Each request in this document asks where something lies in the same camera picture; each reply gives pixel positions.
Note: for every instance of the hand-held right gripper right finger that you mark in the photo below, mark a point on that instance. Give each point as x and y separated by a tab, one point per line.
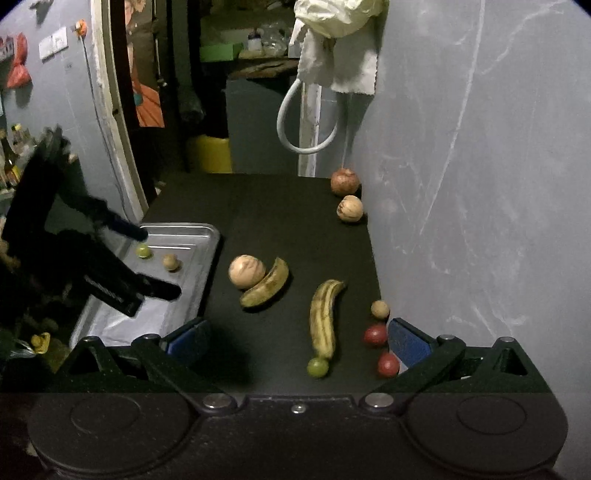
406	344

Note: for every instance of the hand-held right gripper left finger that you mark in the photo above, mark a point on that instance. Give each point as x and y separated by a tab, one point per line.
187	342

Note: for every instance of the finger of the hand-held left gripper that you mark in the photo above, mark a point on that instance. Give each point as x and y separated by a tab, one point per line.
159	289
122	224

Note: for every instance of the metal tray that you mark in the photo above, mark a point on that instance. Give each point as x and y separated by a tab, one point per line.
184	272

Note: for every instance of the small green round fruit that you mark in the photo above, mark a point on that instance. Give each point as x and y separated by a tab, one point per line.
143	251
317	368

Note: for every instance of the small tan round fruit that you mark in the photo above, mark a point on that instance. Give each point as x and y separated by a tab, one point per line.
380	309

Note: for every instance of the large tan round fruit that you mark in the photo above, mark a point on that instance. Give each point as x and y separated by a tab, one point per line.
349	209
246	271

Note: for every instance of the small red round fruit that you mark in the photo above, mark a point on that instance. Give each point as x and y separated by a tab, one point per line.
388	364
375	334

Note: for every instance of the small brown round fruit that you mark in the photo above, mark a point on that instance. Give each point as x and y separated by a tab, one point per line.
171	262

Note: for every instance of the long spotted banana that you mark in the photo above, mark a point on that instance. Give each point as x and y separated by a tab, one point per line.
324	318

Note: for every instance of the dark glass bottle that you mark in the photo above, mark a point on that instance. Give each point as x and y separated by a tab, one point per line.
7	159

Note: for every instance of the short spotted banana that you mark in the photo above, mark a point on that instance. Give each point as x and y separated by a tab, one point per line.
270	284

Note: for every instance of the small yellow object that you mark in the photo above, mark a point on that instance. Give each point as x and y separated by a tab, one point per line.
40	342

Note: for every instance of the yellow capped bottle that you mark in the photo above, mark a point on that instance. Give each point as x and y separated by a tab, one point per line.
17	138

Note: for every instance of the yellow bucket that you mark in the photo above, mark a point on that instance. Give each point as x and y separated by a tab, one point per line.
210	154

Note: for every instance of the red plastic bag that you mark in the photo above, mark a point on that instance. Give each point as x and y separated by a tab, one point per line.
18	77
21	48

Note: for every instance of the dark cabinet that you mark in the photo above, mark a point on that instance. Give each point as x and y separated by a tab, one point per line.
258	124

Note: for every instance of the green box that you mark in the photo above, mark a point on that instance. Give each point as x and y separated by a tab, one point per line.
220	51

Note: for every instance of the small white jar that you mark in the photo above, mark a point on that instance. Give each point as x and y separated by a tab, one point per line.
254	40

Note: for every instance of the white cloth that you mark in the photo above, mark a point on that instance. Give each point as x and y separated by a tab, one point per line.
341	62

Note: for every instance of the pale yellow plastic bag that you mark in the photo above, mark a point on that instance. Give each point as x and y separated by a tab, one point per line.
337	16

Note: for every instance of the white door frame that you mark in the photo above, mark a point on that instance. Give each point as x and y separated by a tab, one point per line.
108	92

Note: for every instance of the white wall switch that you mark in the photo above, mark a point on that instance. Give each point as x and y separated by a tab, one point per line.
53	44

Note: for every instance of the orange wall hook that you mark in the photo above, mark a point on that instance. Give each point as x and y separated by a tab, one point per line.
81	27

